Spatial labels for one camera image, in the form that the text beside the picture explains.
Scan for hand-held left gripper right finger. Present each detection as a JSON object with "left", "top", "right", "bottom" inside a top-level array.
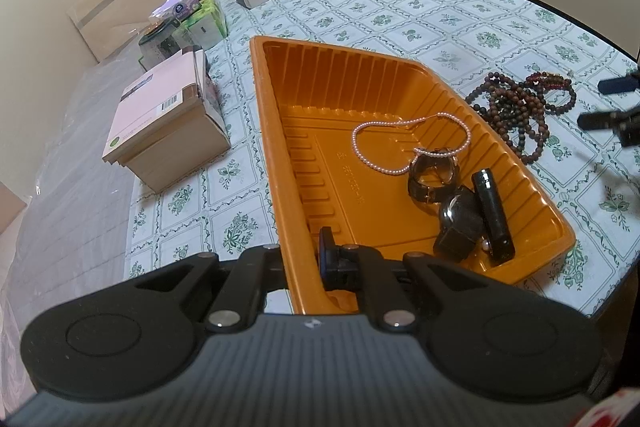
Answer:
[{"left": 318, "top": 227, "right": 502, "bottom": 333}]

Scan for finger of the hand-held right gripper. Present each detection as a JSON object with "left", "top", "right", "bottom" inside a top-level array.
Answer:
[
  {"left": 577, "top": 109, "right": 623, "bottom": 134},
  {"left": 598, "top": 74, "right": 640, "bottom": 96}
]

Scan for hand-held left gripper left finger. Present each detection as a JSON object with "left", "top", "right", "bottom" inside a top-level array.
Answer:
[{"left": 120, "top": 244, "right": 292, "bottom": 334}]

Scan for red bead bracelet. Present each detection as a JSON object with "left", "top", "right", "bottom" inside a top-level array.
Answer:
[{"left": 525, "top": 72, "right": 576, "bottom": 96}]

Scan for pearl necklace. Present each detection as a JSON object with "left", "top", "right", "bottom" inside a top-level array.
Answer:
[{"left": 352, "top": 113, "right": 473, "bottom": 176}]

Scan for orange plastic tray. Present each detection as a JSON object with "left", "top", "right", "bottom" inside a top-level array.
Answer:
[{"left": 248, "top": 35, "right": 576, "bottom": 315}]

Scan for brown wooden bead necklace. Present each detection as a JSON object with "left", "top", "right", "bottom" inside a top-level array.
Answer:
[{"left": 465, "top": 71, "right": 551, "bottom": 165}]

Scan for brown strap wristwatch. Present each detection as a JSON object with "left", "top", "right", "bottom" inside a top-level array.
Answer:
[{"left": 407, "top": 149, "right": 461, "bottom": 204}]

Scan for beige cardboard box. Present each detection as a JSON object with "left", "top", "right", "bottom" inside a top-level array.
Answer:
[{"left": 102, "top": 107, "right": 232, "bottom": 194}]

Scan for white box with pink side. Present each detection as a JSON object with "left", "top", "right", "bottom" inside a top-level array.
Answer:
[{"left": 194, "top": 49, "right": 221, "bottom": 118}]

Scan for pink flat box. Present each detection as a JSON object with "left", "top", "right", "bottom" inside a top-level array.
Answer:
[{"left": 102, "top": 50, "right": 206, "bottom": 168}]

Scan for plastic covered mattress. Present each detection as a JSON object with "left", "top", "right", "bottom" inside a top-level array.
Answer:
[{"left": 0, "top": 42, "right": 151, "bottom": 408}]

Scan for green floral tablecloth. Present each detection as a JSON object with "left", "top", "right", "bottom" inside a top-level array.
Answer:
[{"left": 120, "top": 0, "right": 640, "bottom": 319}]

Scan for glass jar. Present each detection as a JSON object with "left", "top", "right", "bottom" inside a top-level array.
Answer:
[{"left": 138, "top": 19, "right": 184, "bottom": 72}]

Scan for green tissue pack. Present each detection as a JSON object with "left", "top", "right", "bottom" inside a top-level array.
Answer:
[{"left": 177, "top": 0, "right": 229, "bottom": 50}]

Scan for white purple tissue pack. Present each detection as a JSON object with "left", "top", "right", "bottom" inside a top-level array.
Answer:
[{"left": 150, "top": 0, "right": 201, "bottom": 26}]

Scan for red white patterned cloth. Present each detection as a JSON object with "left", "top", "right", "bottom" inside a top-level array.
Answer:
[{"left": 574, "top": 387, "right": 640, "bottom": 427}]

